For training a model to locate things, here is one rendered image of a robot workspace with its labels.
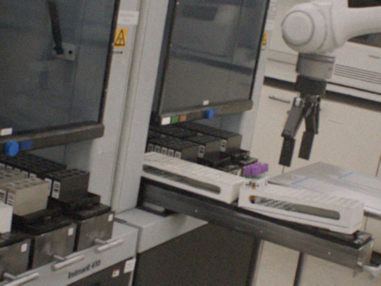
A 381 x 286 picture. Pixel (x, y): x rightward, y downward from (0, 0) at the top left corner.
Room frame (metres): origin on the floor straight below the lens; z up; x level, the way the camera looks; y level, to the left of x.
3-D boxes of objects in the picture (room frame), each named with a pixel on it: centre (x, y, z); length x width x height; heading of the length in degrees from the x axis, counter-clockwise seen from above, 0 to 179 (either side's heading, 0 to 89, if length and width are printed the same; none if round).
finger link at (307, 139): (2.00, -0.29, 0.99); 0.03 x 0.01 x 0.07; 64
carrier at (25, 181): (1.63, 0.34, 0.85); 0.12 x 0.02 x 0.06; 154
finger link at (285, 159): (1.88, -0.23, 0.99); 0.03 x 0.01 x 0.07; 64
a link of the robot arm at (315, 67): (1.94, -0.26, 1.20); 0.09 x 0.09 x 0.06
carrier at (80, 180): (1.75, 0.25, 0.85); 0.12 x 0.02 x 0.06; 154
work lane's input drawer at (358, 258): (1.99, -0.17, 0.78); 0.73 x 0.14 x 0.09; 64
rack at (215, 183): (2.07, -0.01, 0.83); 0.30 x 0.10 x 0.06; 64
